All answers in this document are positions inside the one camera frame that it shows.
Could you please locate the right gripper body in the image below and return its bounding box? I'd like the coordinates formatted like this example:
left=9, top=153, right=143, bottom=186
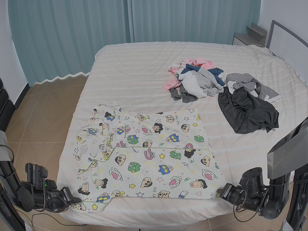
left=221, top=183, right=241, bottom=201

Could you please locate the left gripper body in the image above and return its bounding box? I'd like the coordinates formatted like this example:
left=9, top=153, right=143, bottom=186
left=54, top=186, right=82, bottom=211

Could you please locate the white printed pyjama top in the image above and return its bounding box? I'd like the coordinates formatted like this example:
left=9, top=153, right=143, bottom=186
left=71, top=101, right=223, bottom=212

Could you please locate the pile of clothes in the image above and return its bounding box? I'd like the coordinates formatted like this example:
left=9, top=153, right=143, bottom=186
left=163, top=57, right=226, bottom=103

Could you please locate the bed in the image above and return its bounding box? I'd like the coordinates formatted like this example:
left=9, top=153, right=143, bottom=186
left=56, top=20, right=308, bottom=227

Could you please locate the black garment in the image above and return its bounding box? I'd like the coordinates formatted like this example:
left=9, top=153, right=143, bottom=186
left=218, top=87, right=279, bottom=134

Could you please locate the black padded sofa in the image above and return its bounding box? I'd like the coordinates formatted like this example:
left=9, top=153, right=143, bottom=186
left=0, top=78, right=18, bottom=132

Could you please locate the grey and white garment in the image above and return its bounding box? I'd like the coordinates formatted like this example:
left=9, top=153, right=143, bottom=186
left=225, top=73, right=282, bottom=103

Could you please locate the grey bedside table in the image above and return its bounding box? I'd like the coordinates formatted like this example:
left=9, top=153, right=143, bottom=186
left=233, top=23, right=267, bottom=47

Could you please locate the blue-green curtain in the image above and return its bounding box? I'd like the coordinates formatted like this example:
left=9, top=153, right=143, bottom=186
left=7, top=0, right=131, bottom=82
left=126, top=0, right=263, bottom=45

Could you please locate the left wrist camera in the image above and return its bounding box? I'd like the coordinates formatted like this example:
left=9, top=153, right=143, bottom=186
left=44, top=179, right=58, bottom=192

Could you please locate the black cable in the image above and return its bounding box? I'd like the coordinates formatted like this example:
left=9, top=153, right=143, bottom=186
left=31, top=213, right=89, bottom=228
left=233, top=201, right=264, bottom=224

